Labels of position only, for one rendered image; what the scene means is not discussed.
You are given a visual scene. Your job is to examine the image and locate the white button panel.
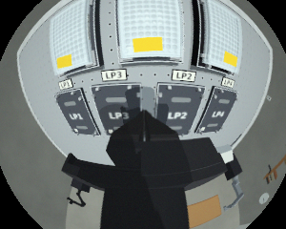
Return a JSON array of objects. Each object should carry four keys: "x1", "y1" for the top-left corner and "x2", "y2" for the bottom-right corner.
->
[{"x1": 216, "y1": 139, "x2": 238, "y2": 163}]

